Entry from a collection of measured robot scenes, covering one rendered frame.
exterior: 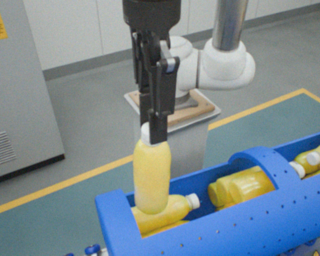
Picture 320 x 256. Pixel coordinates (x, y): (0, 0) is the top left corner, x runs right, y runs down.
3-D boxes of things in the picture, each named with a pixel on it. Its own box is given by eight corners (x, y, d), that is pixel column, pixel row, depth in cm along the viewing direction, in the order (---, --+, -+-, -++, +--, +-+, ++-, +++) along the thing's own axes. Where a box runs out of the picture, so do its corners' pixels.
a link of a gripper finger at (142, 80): (137, 37, 41) (134, 31, 42) (135, 95, 50) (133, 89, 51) (164, 33, 42) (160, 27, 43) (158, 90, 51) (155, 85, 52)
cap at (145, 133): (167, 138, 53) (168, 131, 52) (148, 146, 51) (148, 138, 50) (156, 126, 55) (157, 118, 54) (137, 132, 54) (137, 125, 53)
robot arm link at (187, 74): (155, 78, 137) (154, 30, 124) (196, 81, 135) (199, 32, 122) (150, 97, 124) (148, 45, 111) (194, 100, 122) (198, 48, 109)
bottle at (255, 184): (243, 213, 76) (304, 190, 81) (243, 189, 73) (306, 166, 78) (227, 197, 82) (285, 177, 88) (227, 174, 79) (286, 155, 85)
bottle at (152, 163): (174, 207, 65) (181, 140, 52) (144, 221, 62) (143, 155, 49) (157, 184, 69) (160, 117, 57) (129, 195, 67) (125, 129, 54)
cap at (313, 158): (319, 166, 93) (315, 167, 93) (310, 159, 96) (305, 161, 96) (321, 155, 91) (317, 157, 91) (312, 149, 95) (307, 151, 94)
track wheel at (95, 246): (83, 249, 84) (85, 256, 84) (99, 244, 86) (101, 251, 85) (83, 247, 89) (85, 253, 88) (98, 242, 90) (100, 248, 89)
